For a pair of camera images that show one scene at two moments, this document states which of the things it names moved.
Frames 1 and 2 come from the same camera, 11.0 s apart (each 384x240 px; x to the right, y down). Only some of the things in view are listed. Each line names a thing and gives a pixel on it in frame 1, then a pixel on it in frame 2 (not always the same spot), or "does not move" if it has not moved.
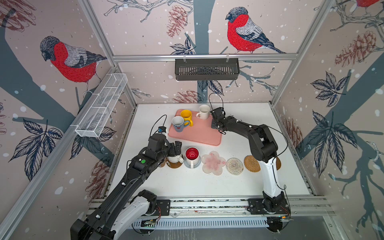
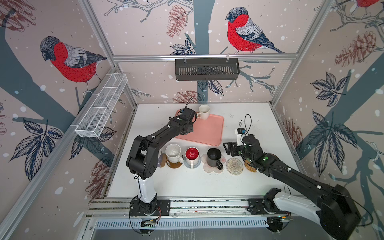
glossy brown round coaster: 173,165 does not move
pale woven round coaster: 234,166 does not move
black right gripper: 214,122 to 231,144
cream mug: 204,112 does not move
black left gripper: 178,147 to 191,127
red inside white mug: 192,155 does not move
